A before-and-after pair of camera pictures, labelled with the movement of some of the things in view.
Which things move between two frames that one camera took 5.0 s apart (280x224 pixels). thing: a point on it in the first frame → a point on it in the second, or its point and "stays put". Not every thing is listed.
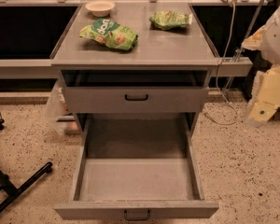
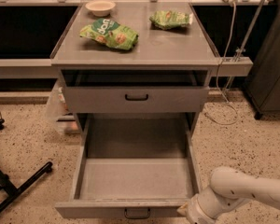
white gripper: x=277 y=37 → x=190 y=211
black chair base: x=2 y=189 stays put
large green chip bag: x=109 y=32 stays put
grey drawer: x=137 y=166 stays put
